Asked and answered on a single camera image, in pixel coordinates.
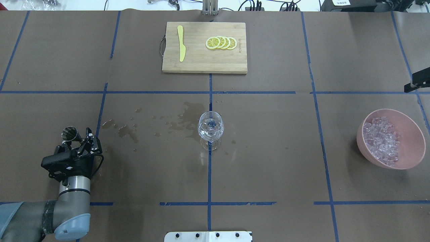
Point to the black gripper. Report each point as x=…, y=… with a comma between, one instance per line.
x=81, y=166

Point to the steel double jigger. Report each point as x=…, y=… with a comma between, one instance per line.
x=71, y=134

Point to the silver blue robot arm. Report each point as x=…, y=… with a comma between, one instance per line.
x=68, y=217

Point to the clear wine glass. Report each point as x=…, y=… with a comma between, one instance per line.
x=210, y=130

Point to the clear ice cubes pile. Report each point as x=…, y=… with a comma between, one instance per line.
x=382, y=140

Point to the yellow plastic knife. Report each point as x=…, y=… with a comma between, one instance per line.
x=182, y=47

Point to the bamboo cutting board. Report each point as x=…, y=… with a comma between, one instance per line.
x=200, y=59

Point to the pink bowl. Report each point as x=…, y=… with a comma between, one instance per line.
x=412, y=147

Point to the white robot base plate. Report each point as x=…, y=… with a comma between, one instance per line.
x=209, y=236

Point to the aluminium frame post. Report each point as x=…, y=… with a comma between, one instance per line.
x=210, y=7

